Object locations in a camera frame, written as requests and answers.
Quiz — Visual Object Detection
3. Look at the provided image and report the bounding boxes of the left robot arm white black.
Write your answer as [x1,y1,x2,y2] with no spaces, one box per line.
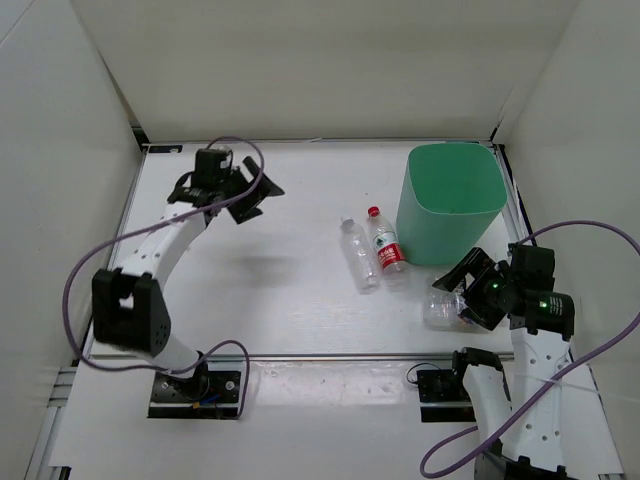
[92,148,284,400]

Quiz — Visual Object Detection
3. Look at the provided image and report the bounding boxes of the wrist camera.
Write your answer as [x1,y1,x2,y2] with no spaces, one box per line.
[509,243,555,291]
[194,146,233,178]

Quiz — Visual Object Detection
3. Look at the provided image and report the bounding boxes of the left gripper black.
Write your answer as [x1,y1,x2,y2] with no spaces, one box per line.
[216,157,284,225]

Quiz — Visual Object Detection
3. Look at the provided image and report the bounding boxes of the clear bottle red label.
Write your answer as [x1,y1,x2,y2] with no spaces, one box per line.
[367,206,409,290]

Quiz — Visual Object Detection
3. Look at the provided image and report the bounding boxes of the green plastic bin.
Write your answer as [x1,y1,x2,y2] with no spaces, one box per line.
[395,142,507,266]

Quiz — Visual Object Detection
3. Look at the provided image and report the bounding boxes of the clear bottle white cap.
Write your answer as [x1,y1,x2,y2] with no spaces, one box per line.
[340,217,379,294]

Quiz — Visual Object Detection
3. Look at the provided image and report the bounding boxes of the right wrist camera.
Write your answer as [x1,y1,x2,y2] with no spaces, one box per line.
[509,243,555,291]

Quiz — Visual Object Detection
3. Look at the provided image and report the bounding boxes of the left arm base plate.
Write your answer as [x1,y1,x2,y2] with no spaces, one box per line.
[147,362,248,420]

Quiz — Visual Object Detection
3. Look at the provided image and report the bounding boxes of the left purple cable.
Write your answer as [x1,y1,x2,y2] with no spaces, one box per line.
[62,137,266,420]

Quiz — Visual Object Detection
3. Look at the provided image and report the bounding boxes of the clear bottle blue white label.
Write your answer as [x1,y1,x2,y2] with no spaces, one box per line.
[422,290,470,331]

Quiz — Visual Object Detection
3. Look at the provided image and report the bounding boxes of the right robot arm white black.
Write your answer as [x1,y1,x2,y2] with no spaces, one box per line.
[433,244,575,479]

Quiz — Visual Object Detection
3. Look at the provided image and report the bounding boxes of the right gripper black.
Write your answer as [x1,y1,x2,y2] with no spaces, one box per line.
[432,247,517,330]

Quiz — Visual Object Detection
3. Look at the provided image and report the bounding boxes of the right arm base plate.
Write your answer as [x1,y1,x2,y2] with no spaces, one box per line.
[405,362,475,424]

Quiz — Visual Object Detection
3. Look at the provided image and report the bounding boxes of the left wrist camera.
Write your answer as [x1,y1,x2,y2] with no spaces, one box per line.
[194,146,233,178]

